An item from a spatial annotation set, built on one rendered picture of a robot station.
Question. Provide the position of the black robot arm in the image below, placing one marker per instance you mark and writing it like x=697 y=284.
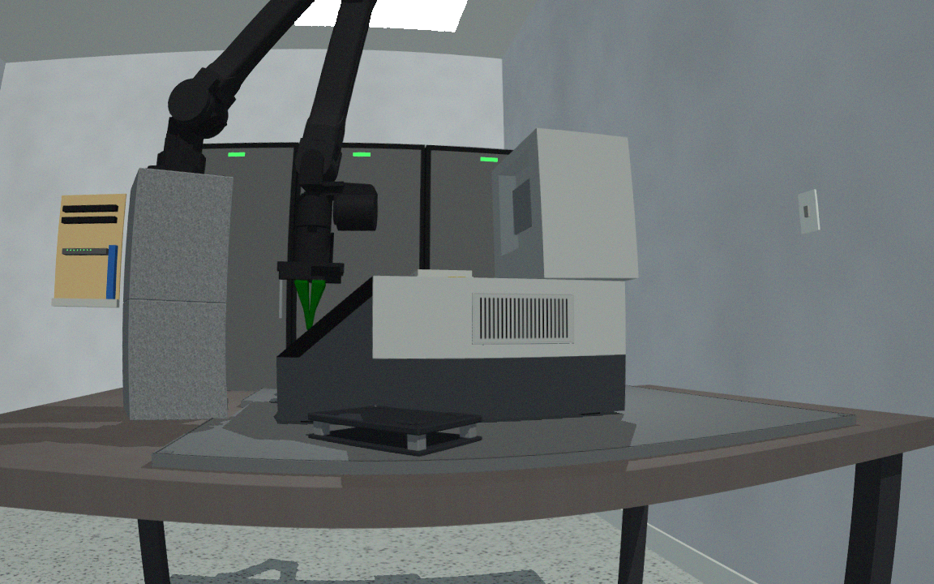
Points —
x=194 y=105

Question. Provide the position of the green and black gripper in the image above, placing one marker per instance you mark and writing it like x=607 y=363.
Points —
x=309 y=251

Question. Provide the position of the white well pcr plate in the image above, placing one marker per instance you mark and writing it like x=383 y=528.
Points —
x=441 y=273

